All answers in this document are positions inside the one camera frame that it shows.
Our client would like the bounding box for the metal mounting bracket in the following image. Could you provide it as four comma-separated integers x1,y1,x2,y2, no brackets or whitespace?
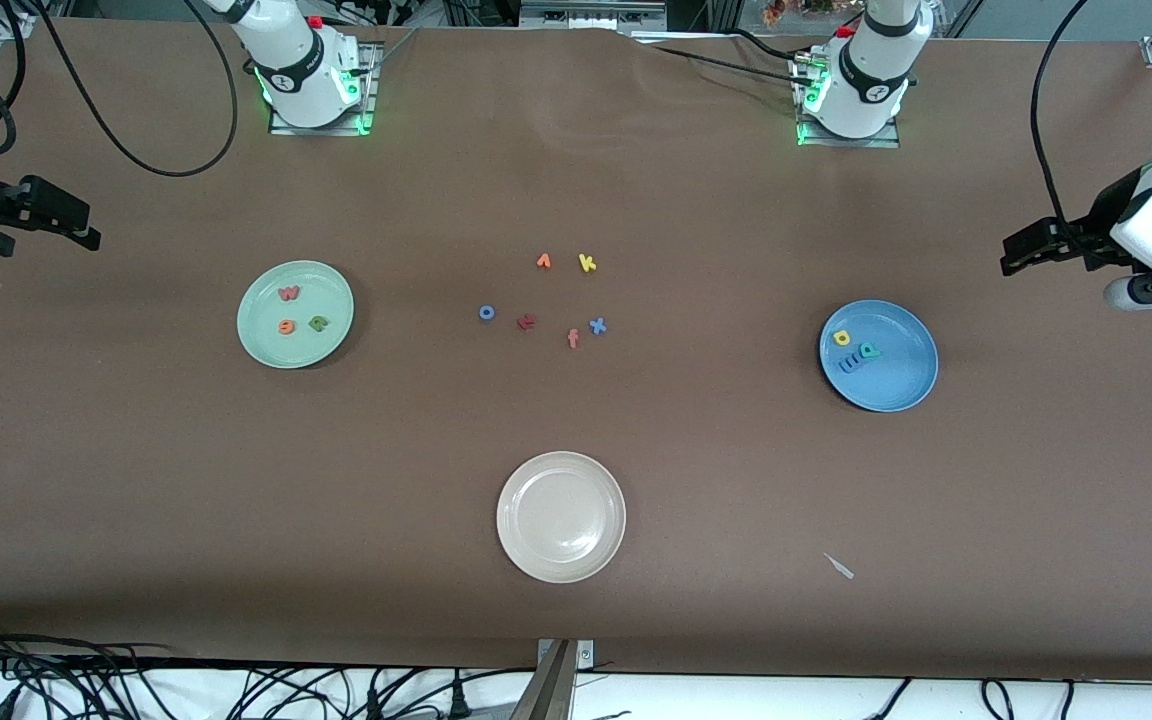
536,638,595,673

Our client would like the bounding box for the blue plate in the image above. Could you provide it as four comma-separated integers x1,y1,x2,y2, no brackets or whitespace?
818,299,940,414

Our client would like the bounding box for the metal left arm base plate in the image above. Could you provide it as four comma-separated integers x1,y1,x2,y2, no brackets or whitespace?
796,55,902,149

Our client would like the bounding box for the orange decorative object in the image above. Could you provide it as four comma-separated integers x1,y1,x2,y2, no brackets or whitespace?
761,0,842,26

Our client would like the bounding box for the green plate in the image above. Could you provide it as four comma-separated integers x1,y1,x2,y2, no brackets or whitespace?
237,261,355,370

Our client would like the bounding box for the tangled black floor cable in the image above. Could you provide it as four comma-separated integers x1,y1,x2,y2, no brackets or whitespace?
0,615,177,720

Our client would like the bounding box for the metal background fixture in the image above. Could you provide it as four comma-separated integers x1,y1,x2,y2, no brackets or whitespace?
519,0,669,33

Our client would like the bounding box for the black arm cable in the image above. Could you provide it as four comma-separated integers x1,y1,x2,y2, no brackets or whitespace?
31,0,239,178
1033,0,1097,229

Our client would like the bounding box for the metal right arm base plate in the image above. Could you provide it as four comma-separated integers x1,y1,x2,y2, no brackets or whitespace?
269,45,377,136

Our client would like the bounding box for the black power cable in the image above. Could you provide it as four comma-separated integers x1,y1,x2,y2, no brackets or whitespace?
636,28,817,89

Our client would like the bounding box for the brown table cover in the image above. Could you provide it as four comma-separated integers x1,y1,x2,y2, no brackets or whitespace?
0,15,1152,681

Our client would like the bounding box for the beige plate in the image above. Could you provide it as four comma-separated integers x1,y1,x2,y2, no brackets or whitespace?
496,451,628,585

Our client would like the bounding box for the grey camera mount bar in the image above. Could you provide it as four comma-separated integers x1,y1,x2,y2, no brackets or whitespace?
508,640,577,720

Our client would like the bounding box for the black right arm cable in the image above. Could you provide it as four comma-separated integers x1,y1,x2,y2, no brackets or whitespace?
31,0,239,178

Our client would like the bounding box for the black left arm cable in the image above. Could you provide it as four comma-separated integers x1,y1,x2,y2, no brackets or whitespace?
1033,0,1097,229

